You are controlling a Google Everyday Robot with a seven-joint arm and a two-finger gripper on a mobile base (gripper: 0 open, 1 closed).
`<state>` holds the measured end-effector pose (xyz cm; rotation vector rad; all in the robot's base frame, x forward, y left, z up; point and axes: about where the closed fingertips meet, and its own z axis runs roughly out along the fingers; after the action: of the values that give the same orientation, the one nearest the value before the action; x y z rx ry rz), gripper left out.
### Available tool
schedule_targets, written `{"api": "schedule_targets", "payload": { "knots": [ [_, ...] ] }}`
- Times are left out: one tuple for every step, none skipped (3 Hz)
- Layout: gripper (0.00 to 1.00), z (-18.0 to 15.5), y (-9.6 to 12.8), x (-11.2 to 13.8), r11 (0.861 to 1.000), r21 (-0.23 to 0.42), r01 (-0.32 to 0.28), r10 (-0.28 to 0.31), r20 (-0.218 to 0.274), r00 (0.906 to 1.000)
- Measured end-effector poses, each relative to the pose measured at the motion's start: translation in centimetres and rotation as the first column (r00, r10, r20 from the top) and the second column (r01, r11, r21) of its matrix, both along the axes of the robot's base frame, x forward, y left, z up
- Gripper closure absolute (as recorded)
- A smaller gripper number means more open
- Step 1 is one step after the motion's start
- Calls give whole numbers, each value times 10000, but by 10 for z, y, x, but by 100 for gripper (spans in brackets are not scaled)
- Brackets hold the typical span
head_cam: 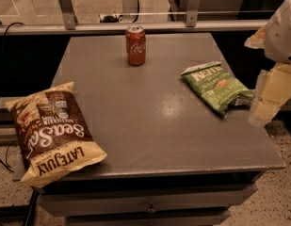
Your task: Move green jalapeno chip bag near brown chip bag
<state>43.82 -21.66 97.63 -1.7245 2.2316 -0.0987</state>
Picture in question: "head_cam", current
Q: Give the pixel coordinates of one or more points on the green jalapeno chip bag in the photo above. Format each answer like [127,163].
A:
[217,87]

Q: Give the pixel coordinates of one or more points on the red Coca-Cola can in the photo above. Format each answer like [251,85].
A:
[135,45]

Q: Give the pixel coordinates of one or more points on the grey drawer cabinet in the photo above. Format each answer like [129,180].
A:
[164,146]

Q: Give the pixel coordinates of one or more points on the metal window rail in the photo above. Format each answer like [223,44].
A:
[75,17]

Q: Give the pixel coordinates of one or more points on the brown Late July chip bag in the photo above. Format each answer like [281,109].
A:
[53,135]

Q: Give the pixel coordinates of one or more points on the round drawer knob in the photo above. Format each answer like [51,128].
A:
[151,209]

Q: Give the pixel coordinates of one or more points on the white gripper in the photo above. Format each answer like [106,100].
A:
[282,38]

